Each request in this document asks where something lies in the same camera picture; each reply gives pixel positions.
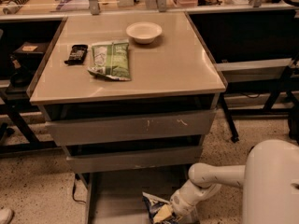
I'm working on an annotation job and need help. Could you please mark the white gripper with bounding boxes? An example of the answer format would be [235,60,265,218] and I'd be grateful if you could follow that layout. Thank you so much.
[153,190,193,224]

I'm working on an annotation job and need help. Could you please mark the blue chip bag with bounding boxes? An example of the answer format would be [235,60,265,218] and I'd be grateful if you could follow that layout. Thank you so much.
[141,191,200,224]

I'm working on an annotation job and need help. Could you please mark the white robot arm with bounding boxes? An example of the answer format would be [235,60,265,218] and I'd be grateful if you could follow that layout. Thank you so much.
[153,140,299,224]

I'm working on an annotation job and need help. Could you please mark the bottom open grey drawer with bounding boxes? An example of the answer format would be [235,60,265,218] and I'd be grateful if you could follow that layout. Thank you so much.
[85,165,189,224]

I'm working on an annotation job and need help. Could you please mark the middle grey drawer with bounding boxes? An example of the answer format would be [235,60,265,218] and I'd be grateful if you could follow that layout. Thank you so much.
[66,146,202,174]

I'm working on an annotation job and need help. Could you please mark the grey drawer cabinet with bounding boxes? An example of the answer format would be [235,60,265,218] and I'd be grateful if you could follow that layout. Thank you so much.
[26,10,227,224]

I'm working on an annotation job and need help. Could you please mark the top grey drawer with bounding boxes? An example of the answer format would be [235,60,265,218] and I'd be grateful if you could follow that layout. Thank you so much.
[46,110,216,146]

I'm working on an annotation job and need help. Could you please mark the green chip bag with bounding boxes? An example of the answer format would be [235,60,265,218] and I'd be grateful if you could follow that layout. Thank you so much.
[88,39,131,81]

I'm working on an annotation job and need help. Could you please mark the white shoe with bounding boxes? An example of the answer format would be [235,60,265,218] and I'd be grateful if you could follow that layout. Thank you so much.
[0,208,14,224]

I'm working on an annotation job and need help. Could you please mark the black snack bar packet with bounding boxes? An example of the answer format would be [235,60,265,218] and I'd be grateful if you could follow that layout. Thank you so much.
[64,44,88,65]

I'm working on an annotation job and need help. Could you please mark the black box under desk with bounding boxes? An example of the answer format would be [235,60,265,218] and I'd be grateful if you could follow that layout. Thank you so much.
[13,42,50,69]

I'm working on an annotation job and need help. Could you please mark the black floor cable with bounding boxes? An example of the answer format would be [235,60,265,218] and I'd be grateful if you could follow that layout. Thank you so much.
[71,173,87,205]

